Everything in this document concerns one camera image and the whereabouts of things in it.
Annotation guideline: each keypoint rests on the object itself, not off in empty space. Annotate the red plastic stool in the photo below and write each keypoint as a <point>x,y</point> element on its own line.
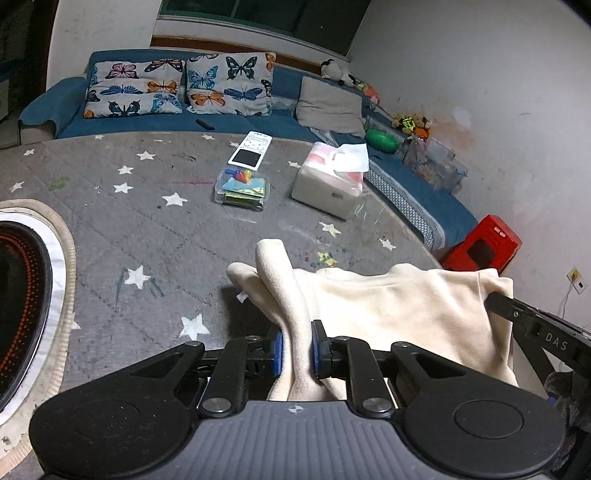
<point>494,230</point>

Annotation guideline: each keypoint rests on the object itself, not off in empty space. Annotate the white flat device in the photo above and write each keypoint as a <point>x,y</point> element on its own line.
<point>249,150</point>

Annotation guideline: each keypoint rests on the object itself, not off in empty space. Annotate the clear box with colourful items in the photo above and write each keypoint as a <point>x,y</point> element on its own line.
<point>242,189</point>

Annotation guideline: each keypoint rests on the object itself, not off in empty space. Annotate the orange and yellow plush toys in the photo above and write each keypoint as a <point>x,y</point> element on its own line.
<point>413,124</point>

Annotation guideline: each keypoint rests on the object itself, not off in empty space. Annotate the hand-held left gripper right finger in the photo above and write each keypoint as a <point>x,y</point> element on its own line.
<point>316,348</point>

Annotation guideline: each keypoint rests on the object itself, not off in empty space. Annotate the white tissue box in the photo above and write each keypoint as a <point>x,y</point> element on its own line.
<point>323,184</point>

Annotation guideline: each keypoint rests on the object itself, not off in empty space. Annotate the grey fuzzy cloth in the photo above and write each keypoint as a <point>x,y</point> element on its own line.
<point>570,397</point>

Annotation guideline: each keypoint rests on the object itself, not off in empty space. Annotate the round black cooker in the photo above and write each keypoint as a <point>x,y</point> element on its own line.
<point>18,304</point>

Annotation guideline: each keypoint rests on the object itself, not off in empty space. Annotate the white plush toy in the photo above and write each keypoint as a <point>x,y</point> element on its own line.
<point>337,71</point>

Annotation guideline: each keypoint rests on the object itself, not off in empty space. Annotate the dark window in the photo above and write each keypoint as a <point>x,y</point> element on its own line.
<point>277,18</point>

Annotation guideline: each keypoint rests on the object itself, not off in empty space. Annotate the pink plush toy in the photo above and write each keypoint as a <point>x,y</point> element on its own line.
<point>368,91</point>

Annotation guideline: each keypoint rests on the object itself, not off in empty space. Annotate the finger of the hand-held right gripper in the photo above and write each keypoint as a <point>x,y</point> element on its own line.
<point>508,308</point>

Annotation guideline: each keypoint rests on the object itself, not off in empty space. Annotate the grey pillow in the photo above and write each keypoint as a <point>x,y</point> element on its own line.
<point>330,106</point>

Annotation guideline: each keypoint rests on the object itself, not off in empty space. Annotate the black remote control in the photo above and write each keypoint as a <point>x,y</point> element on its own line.
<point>205,124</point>

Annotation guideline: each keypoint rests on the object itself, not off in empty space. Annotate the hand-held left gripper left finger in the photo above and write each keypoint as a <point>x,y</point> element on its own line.
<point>278,353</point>

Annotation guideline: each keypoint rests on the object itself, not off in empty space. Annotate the butterfly print pillow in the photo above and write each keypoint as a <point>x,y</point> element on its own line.
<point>134,87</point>
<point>228,83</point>

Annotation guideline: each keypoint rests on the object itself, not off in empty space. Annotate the cream garment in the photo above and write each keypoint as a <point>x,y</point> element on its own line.
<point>392,304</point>

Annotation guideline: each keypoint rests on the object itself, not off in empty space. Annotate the grey star-printed table cover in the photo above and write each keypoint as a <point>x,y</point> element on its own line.
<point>138,221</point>

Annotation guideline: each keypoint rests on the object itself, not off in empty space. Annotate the clear storage bin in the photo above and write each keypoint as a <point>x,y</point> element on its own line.
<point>436,166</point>

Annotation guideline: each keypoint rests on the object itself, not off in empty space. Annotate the blue sofa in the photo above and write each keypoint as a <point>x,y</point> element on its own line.
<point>152,124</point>

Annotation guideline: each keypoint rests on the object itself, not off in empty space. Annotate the wall socket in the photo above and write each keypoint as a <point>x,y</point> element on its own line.
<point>577,278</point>

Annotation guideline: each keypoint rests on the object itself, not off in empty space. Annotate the green bowl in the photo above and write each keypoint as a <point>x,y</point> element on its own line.
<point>382,141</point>

